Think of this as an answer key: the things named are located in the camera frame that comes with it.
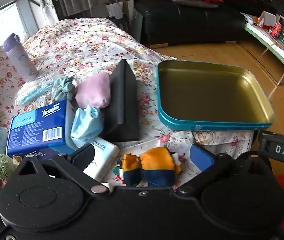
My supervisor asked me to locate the blue tissue pack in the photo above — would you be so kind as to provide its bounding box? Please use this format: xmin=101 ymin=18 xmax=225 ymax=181
xmin=6 ymin=99 xmax=76 ymax=160

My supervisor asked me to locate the blue drawstring herb sachet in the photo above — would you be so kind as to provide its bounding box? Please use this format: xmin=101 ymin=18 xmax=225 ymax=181
xmin=51 ymin=71 xmax=79 ymax=101

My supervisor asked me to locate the floral blanket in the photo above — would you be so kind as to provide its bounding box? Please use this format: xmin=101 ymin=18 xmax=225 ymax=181
xmin=0 ymin=17 xmax=255 ymax=188

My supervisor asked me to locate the purple water bottle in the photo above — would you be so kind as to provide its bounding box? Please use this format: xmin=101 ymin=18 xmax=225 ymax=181
xmin=2 ymin=32 xmax=39 ymax=83

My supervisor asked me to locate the white tissue pack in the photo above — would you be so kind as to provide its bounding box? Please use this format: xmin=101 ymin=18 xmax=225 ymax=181
xmin=83 ymin=137 xmax=120 ymax=182

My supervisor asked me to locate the pink cloth pouch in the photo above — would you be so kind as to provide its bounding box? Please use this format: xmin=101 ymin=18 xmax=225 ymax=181
xmin=76 ymin=72 xmax=112 ymax=108

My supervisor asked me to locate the yellow and blue beanbag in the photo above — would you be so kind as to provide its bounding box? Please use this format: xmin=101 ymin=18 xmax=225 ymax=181
xmin=138 ymin=147 xmax=182 ymax=182

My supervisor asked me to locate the teal tin tray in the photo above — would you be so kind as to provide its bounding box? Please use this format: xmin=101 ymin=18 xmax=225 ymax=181
xmin=157 ymin=60 xmax=275 ymax=132

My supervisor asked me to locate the floral curtain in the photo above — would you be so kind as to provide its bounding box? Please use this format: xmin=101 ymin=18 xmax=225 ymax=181
xmin=36 ymin=0 xmax=59 ymax=23

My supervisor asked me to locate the black sofa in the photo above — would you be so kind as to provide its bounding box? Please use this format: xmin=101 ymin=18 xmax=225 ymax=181
xmin=133 ymin=2 xmax=247 ymax=47

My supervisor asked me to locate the black case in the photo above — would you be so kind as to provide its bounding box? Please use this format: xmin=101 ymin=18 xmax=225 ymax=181
xmin=102 ymin=59 xmax=140 ymax=142

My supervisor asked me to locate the clear plastic packet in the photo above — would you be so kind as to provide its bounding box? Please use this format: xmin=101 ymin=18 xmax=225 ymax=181
xmin=16 ymin=79 xmax=55 ymax=105

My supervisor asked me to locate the navy blue cloth pouch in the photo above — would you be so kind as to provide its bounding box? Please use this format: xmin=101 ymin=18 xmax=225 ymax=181
xmin=117 ymin=154 xmax=142 ymax=187

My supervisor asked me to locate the white box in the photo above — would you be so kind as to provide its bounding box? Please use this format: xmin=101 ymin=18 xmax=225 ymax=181
xmin=259 ymin=11 xmax=282 ymax=28

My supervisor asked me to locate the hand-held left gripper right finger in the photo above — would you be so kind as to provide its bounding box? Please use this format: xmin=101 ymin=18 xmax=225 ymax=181
xmin=176 ymin=144 xmax=270 ymax=197

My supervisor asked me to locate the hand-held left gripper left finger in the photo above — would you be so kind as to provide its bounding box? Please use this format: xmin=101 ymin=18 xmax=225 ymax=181
xmin=14 ymin=144 xmax=111 ymax=195

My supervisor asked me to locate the green coffee table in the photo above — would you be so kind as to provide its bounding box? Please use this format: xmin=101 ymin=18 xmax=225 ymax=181
xmin=244 ymin=12 xmax=284 ymax=85

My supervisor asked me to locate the green plush toy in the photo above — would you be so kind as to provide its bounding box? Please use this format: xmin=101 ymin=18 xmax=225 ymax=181
xmin=0 ymin=154 xmax=24 ymax=180

